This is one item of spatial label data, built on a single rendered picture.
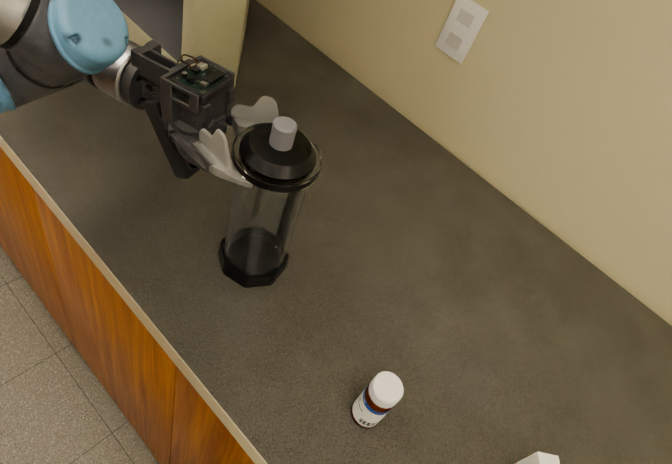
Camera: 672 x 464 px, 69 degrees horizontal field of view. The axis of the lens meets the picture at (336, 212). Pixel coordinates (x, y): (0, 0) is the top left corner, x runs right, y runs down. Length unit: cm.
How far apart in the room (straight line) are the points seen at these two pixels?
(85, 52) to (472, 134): 79
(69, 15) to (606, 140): 84
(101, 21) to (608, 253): 93
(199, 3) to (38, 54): 39
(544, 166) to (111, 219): 79
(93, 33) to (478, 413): 66
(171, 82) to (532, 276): 69
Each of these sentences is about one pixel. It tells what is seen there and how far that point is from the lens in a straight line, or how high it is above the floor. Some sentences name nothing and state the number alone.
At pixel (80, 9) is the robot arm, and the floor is 129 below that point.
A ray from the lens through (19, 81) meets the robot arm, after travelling 63.
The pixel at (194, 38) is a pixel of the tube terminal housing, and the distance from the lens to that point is 92.
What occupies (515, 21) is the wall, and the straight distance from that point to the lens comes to 100.
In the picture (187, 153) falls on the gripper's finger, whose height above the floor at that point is 114.
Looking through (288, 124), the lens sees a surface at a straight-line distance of 56.
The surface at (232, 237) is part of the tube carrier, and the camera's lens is 68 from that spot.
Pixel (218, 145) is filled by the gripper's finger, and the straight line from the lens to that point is 57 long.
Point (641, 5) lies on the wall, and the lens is 94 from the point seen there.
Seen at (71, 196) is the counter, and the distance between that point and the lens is 84.
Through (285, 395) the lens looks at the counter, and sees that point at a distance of 67.
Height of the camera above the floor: 156
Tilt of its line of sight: 46 degrees down
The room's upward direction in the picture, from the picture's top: 22 degrees clockwise
